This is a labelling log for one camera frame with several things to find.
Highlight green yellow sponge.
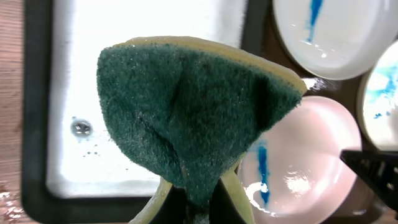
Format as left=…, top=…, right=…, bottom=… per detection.
left=96, top=36, right=307, bottom=223

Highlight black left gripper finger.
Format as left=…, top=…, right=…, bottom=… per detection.
left=340, top=150, right=397, bottom=212

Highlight black tray with white liner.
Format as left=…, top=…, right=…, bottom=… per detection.
left=21, top=0, right=269, bottom=223

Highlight white plate blue smear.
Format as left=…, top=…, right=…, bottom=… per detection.
left=356, top=42, right=397, bottom=151

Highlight pinkish white plate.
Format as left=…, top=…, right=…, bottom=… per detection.
left=238, top=96, right=361, bottom=223

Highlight white plate blue streak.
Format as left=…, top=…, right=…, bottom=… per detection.
left=272, top=0, right=397, bottom=80

